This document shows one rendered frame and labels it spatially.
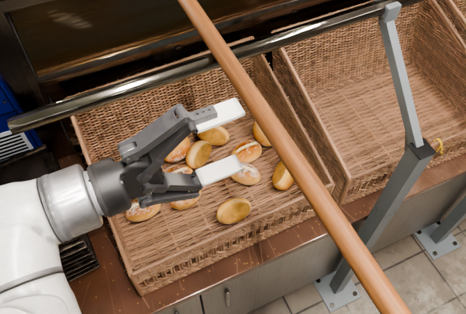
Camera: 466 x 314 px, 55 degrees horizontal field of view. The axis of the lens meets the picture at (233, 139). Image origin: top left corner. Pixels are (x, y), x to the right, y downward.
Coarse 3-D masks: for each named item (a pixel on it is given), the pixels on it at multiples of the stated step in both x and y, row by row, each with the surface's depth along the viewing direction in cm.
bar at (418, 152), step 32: (384, 0) 86; (416, 0) 88; (288, 32) 80; (320, 32) 82; (384, 32) 89; (192, 64) 76; (96, 96) 72; (128, 96) 74; (32, 128) 70; (416, 128) 92; (416, 160) 92; (384, 192) 109; (384, 224) 119; (448, 224) 168; (320, 288) 169; (352, 288) 169
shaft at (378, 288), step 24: (192, 0) 80; (216, 48) 74; (240, 72) 70; (240, 96) 69; (264, 120) 65; (288, 144) 62; (288, 168) 61; (312, 168) 61; (312, 192) 58; (336, 216) 56; (336, 240) 55; (360, 240) 55; (360, 264) 53; (384, 288) 51; (384, 312) 50; (408, 312) 50
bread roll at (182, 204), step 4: (200, 192) 125; (180, 200) 121; (184, 200) 121; (188, 200) 122; (192, 200) 122; (196, 200) 124; (172, 204) 122; (176, 204) 121; (180, 204) 121; (184, 204) 122; (188, 204) 122; (192, 204) 123; (176, 208) 122; (180, 208) 122; (184, 208) 122
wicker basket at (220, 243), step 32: (256, 64) 131; (160, 96) 125; (192, 96) 130; (224, 96) 135; (96, 128) 122; (128, 128) 127; (288, 128) 126; (96, 160) 128; (256, 160) 134; (320, 160) 115; (224, 192) 127; (256, 192) 128; (288, 192) 127; (128, 224) 122; (160, 224) 122; (192, 224) 122; (256, 224) 109; (288, 224) 120; (128, 256) 108; (160, 256) 116; (192, 256) 107; (224, 256) 116
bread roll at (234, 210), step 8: (232, 200) 119; (240, 200) 119; (224, 208) 118; (232, 208) 118; (240, 208) 119; (248, 208) 120; (216, 216) 119; (224, 216) 118; (232, 216) 119; (240, 216) 119
